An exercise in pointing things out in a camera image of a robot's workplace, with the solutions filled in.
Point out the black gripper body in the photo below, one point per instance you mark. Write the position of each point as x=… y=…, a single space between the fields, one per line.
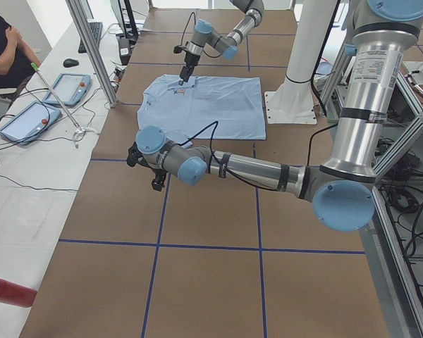
x=158 y=174
x=189 y=60

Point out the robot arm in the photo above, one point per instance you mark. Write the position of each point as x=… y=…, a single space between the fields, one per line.
x=225 y=45
x=340 y=189

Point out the blue teach pendant far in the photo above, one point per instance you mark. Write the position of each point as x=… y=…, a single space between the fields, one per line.
x=71 y=87

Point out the blue teach pendant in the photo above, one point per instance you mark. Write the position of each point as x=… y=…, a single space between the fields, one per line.
x=71 y=87
x=26 y=126

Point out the blue teach pendant near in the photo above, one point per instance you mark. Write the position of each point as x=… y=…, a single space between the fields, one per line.
x=26 y=126

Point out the black computer mouse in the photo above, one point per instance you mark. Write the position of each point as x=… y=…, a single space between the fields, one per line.
x=69 y=63

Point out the metal grabber stick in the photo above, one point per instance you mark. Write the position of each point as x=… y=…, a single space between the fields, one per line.
x=53 y=99

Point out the seated person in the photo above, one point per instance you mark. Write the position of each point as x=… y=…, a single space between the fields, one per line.
x=16 y=57

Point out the red cylinder bottle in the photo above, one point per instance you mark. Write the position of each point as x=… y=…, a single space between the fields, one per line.
x=16 y=294

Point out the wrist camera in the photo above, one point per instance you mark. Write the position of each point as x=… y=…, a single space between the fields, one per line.
x=178 y=49

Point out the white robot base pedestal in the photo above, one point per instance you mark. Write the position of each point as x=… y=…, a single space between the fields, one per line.
x=292 y=102

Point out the aluminium frame post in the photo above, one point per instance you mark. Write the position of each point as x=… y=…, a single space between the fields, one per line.
x=79 y=18

